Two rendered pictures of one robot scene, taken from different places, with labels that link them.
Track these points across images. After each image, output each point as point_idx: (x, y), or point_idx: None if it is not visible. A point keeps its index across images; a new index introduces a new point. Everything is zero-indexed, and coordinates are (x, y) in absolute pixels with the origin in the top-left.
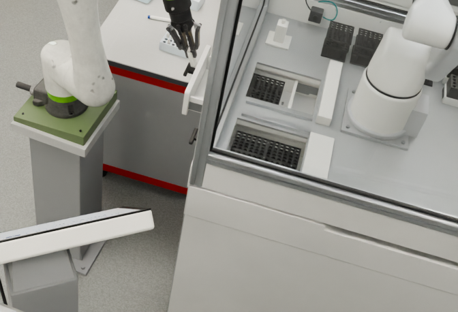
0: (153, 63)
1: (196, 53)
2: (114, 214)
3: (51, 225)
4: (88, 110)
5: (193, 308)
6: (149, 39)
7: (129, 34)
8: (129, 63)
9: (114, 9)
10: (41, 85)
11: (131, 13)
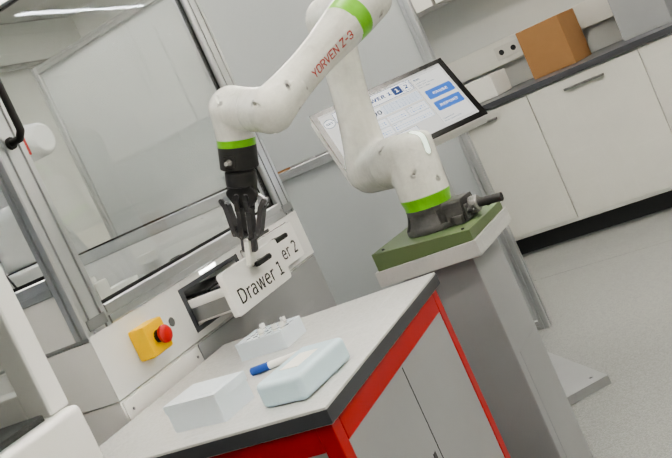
0: (321, 315)
1: (241, 247)
2: (334, 113)
3: (386, 121)
4: (407, 234)
5: None
6: (320, 331)
7: (356, 319)
8: (358, 299)
9: (385, 329)
10: (460, 195)
11: (349, 341)
